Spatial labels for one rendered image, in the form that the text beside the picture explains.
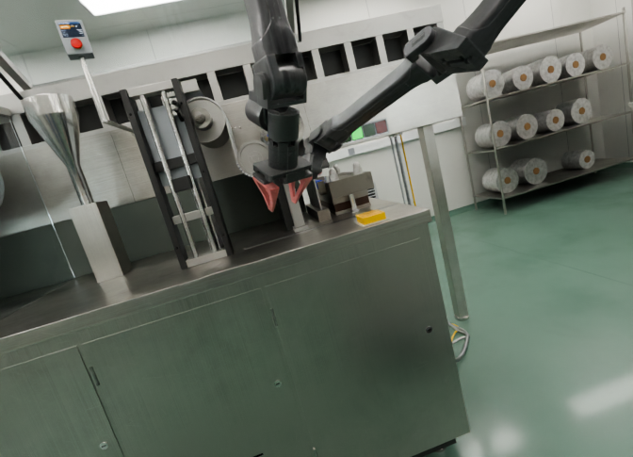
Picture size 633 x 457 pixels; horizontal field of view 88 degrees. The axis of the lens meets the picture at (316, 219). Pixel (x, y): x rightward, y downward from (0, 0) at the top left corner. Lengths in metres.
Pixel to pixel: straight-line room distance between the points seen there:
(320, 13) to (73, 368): 3.89
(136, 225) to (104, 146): 0.34
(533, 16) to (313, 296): 4.95
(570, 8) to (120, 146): 5.42
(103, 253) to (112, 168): 0.40
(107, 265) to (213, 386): 0.58
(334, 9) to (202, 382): 3.92
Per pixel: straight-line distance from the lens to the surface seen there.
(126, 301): 0.99
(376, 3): 4.50
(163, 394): 1.12
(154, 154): 1.11
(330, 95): 1.58
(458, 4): 4.94
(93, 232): 1.37
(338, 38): 1.66
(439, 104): 1.76
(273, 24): 0.60
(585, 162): 5.13
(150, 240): 1.59
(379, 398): 1.20
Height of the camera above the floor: 1.12
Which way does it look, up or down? 10 degrees down
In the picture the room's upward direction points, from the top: 15 degrees counter-clockwise
